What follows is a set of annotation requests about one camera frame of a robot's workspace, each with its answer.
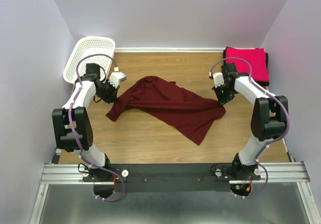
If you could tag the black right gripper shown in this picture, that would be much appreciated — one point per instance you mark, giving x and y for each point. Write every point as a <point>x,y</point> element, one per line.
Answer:
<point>222,100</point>

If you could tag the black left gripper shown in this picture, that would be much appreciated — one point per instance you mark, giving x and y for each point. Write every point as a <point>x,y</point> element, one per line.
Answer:
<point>112,98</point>

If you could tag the maroon t shirt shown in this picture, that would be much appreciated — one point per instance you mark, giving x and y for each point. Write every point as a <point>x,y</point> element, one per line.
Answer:
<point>184,110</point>

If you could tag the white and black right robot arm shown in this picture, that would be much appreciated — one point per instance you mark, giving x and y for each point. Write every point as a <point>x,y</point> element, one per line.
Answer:
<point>269,122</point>

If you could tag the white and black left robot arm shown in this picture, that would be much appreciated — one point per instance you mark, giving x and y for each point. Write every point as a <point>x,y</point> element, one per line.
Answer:
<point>72,128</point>

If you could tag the folded black t shirt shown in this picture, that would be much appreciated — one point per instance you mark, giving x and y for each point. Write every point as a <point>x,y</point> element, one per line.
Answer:
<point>241,66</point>

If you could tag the white plastic laundry basket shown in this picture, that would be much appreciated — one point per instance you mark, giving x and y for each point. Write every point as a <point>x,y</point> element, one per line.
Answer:
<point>91,49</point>

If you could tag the folded pink t shirt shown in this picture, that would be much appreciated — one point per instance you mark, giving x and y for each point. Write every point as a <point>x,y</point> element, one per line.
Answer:
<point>257,58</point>

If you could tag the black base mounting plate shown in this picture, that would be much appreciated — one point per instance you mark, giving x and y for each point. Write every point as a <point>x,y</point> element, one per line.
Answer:
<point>131,178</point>

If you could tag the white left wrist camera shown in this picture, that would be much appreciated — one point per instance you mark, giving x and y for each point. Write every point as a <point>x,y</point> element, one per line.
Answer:
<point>116,78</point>

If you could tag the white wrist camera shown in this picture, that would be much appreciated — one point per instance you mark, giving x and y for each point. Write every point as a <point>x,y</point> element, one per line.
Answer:
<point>217,78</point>
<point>116,78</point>

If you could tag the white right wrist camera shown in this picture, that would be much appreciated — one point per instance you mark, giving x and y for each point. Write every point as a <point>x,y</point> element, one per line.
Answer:
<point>217,78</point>

